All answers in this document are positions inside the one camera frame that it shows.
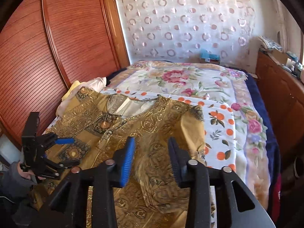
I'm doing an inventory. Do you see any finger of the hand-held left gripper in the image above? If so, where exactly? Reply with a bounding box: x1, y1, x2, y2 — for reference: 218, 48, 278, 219
34, 155, 80, 179
36, 133, 75, 151

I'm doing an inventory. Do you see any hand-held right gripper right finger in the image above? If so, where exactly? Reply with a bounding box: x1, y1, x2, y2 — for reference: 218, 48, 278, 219
167, 137, 277, 228

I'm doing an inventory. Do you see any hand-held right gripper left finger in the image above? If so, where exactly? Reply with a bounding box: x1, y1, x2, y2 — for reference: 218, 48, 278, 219
28, 136, 137, 228

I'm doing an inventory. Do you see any gold patterned garment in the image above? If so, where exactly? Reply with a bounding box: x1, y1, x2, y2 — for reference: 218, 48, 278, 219
44, 87, 216, 228

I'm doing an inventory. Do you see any person's left forearm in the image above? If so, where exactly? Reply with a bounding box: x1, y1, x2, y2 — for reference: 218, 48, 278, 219
0, 161, 36, 202

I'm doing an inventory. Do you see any person's left hand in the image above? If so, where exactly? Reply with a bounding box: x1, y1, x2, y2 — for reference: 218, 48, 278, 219
20, 170, 45, 181

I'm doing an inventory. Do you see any yellow cloth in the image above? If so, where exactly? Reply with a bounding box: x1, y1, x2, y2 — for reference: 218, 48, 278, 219
62, 81, 82, 101

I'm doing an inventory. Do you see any orange dotted white sheet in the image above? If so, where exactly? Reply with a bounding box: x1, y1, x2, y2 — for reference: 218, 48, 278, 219
100, 88, 238, 174

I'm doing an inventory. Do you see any cream pillow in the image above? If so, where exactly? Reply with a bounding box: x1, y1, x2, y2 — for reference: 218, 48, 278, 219
56, 76, 107, 117

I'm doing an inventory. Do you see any person's dark clothing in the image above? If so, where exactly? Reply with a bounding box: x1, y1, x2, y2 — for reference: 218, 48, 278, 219
0, 195, 48, 228

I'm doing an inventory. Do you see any floral blanket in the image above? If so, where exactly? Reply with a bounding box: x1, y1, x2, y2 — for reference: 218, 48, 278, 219
104, 60, 269, 209

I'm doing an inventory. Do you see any red cloth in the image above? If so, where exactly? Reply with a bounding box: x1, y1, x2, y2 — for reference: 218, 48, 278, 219
271, 173, 282, 219

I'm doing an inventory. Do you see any blue box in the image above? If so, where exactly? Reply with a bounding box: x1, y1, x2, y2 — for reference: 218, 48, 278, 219
199, 49, 221, 64

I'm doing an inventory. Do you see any wooden headboard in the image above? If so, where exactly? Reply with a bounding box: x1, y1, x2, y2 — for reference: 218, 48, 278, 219
0, 0, 131, 152

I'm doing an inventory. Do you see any wooden cabinet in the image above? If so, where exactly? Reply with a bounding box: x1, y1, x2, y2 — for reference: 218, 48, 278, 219
255, 50, 304, 190

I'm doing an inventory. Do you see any white lace curtain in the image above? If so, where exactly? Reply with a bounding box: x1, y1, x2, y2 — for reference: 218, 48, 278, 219
115, 0, 256, 64

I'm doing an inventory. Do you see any cardboard box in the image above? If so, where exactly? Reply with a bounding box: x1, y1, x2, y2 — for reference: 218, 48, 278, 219
266, 49, 289, 64

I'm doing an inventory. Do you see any blue patterned cloth stack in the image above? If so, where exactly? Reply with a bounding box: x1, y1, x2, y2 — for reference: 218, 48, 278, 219
258, 35, 283, 51

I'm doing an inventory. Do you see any clutter of small items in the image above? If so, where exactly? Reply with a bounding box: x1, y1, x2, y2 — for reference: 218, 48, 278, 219
284, 51, 304, 76

